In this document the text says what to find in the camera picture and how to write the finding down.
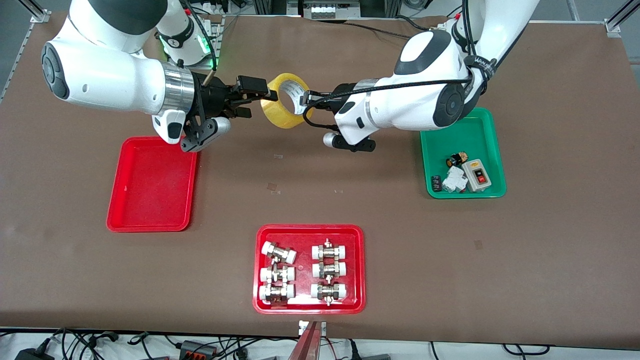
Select yellow tape roll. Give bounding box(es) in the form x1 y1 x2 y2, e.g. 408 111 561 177
260 73 314 130

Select red plastic tray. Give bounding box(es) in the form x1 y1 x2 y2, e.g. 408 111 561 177
106 136 199 233

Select red tray with pipe fittings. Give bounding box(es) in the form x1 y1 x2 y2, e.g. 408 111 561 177
252 224 367 315

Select green plastic tray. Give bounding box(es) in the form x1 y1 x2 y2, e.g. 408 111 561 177
420 107 507 200

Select white power strip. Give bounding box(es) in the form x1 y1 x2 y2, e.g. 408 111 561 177
302 0 362 20

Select white circuit breaker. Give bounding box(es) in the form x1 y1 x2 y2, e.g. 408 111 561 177
442 166 469 194

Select white and metal pipe fitting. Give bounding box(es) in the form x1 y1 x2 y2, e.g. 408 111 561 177
261 241 298 265
310 281 349 306
259 265 296 284
311 238 349 261
311 260 348 280
258 283 296 305

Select red metal bar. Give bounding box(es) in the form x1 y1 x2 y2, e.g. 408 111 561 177
287 321 322 360

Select black connector box orange clips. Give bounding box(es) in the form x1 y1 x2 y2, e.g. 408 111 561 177
179 340 218 360

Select brown table mat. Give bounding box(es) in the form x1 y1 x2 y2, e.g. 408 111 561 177
0 12 640 351

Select black power adapter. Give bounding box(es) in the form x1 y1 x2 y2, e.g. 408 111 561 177
15 347 56 360

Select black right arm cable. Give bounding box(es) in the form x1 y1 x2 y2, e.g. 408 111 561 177
180 0 221 87

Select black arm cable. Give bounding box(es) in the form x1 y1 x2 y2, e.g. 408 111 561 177
301 0 498 131
180 0 221 87

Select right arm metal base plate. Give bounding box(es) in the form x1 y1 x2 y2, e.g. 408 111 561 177
192 15 224 68

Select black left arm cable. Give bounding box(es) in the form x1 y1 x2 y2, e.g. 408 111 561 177
301 0 498 131

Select thin black cable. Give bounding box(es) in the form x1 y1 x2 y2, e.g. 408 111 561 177
320 15 451 42

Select black velcro cable strap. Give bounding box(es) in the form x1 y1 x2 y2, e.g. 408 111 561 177
464 54 498 93

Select grey switch box red button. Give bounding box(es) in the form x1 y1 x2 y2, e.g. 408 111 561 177
461 158 493 194

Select white metal bracket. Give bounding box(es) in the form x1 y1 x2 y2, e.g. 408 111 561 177
298 320 327 337

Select black looped cable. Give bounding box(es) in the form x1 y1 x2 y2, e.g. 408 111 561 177
502 343 551 357

